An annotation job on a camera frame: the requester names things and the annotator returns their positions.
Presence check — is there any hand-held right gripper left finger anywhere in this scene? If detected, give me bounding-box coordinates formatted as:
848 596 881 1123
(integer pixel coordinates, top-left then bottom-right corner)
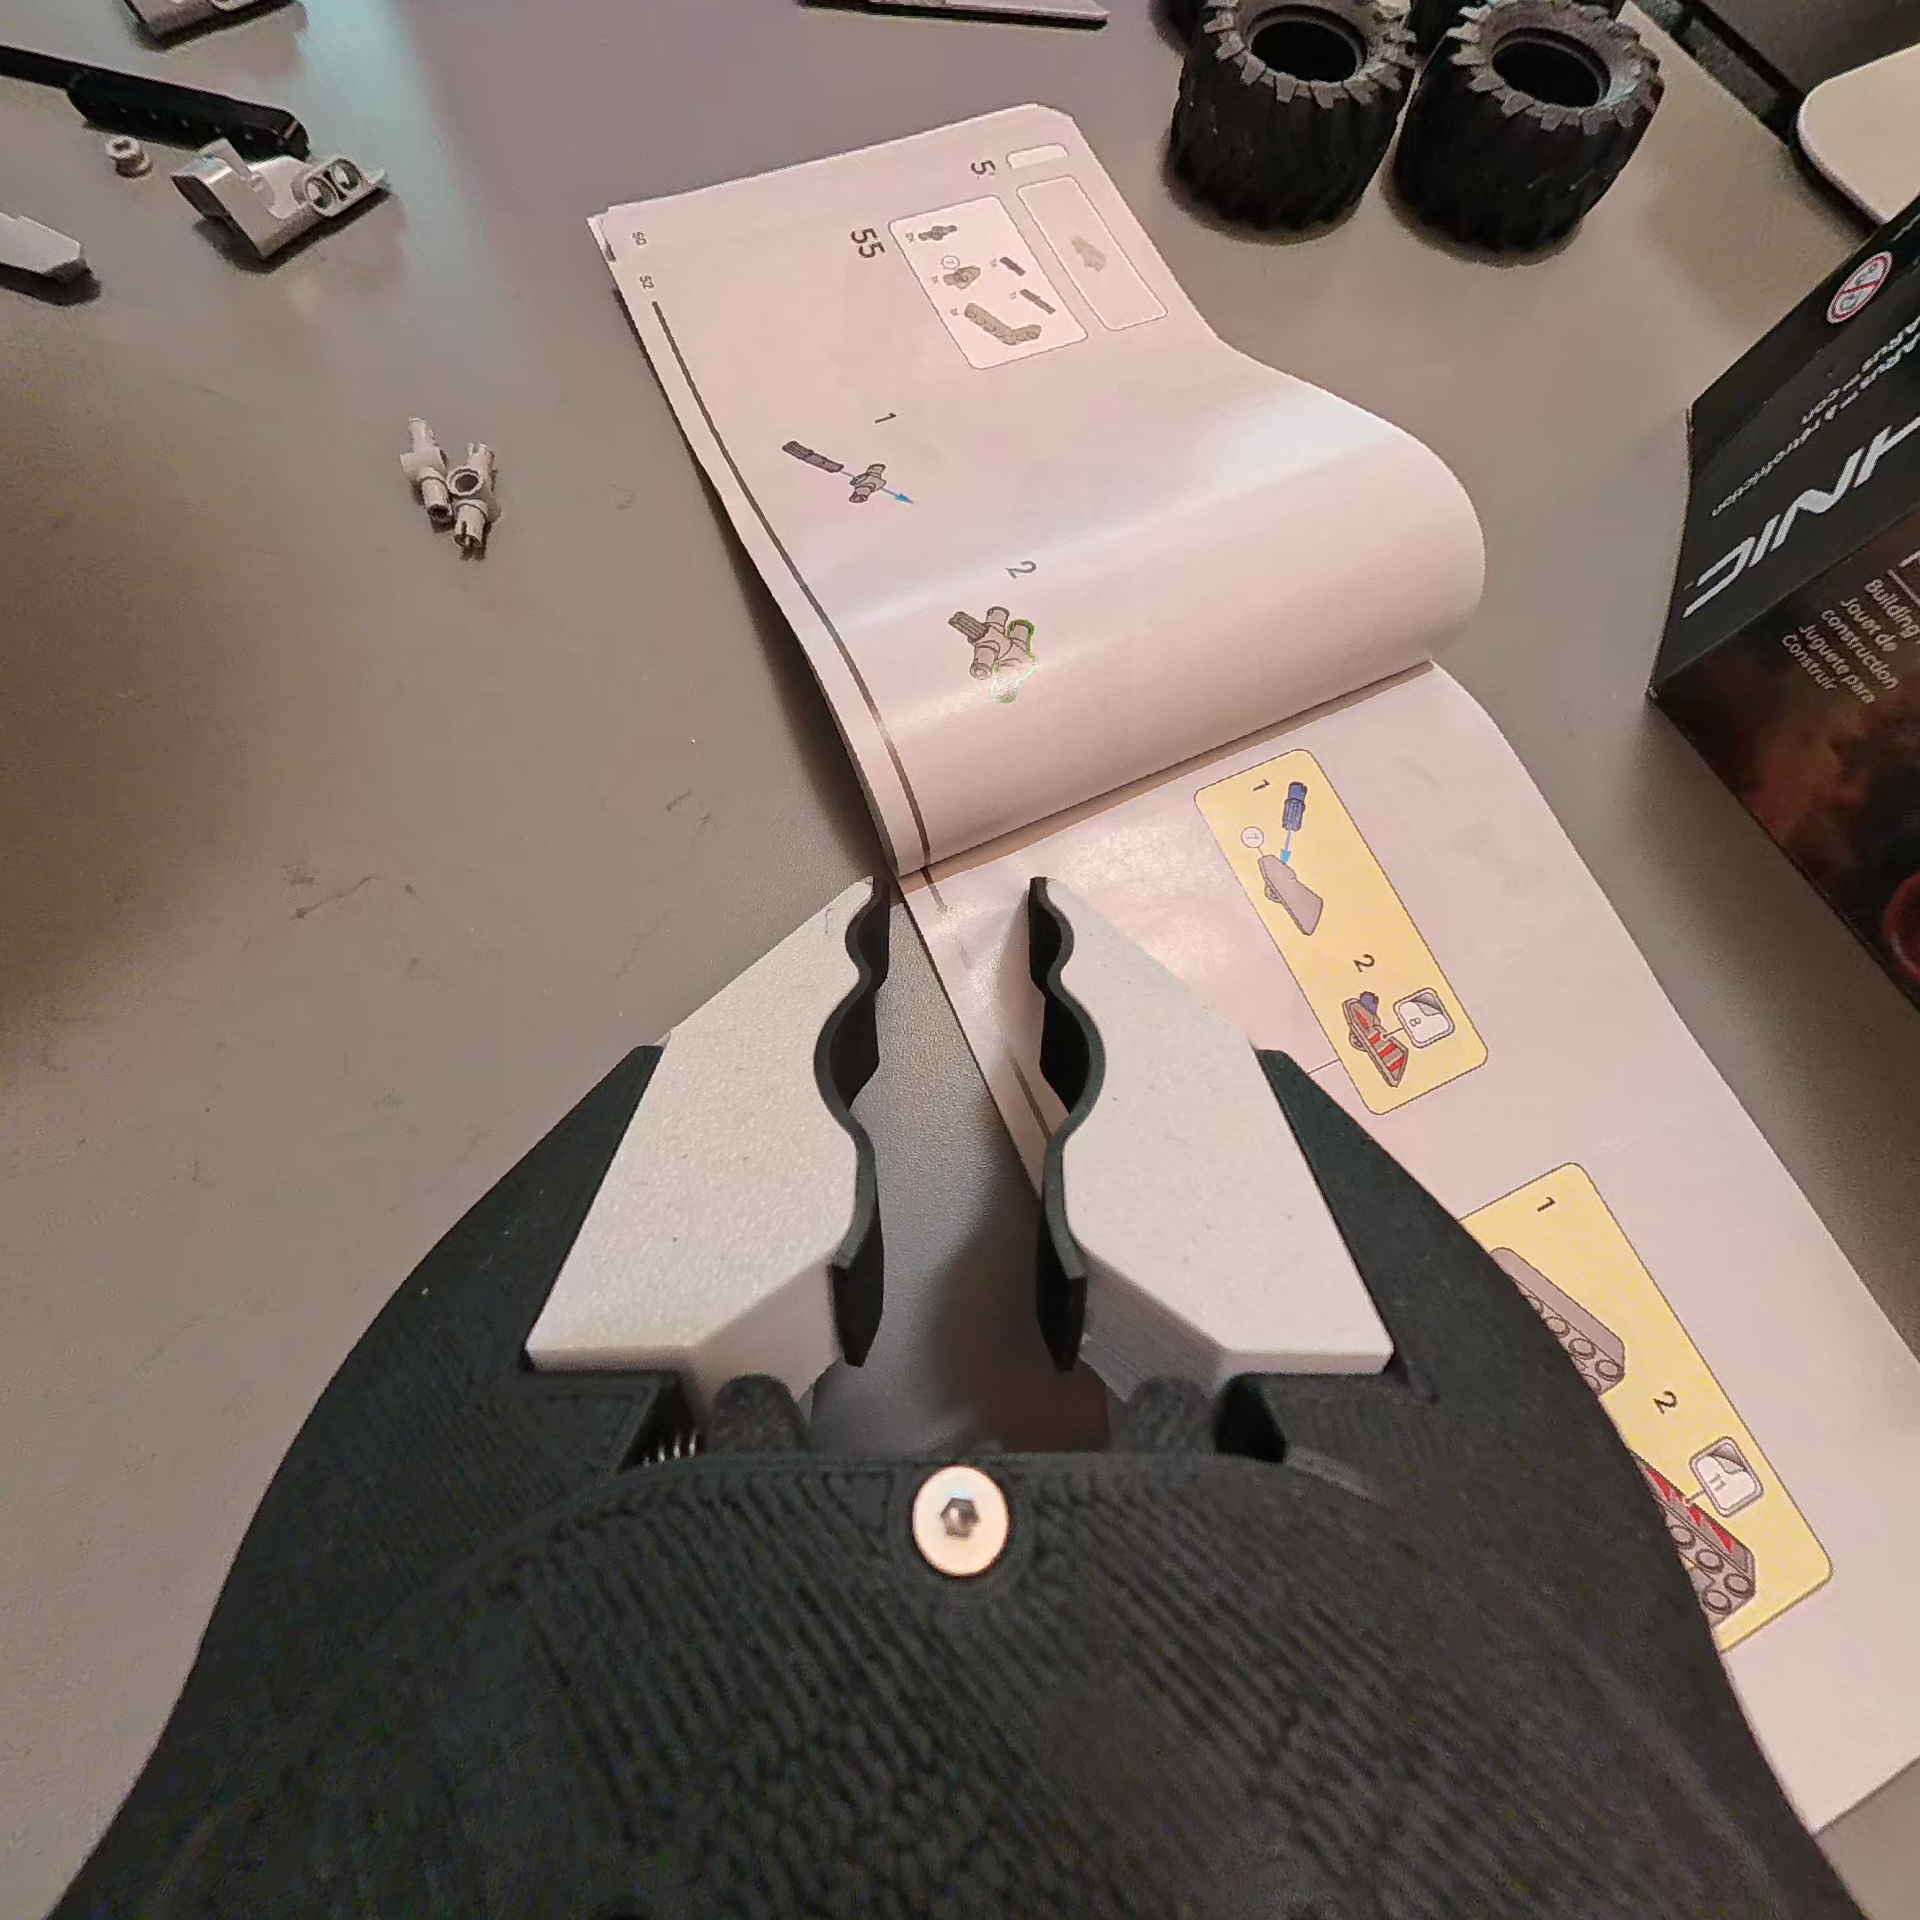
519 878 890 1391

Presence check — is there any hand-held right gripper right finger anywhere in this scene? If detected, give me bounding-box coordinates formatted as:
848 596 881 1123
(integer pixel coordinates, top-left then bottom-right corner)
1027 878 1402 1402

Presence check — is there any instruction booklet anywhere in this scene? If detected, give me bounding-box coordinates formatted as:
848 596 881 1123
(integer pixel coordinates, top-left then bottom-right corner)
589 103 1920 1839

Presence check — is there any grey pin connector assembly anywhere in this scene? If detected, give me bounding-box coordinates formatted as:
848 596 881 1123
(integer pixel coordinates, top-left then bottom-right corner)
398 415 505 561

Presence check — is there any black cardboard box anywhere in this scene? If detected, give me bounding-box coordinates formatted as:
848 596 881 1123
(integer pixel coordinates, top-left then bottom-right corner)
1649 194 1920 1011

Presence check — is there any black rubber tire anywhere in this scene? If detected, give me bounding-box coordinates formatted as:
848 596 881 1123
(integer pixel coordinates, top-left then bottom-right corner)
1168 0 1419 234
1394 0 1666 257

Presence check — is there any grey panel part with holes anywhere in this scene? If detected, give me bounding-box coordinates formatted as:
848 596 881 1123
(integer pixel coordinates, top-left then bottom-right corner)
169 139 390 270

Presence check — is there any long black beam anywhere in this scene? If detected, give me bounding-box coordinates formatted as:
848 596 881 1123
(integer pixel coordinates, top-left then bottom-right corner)
0 42 313 165

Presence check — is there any white rounded object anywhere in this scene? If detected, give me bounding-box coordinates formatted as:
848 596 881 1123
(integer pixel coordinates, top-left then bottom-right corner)
1792 60 1920 226

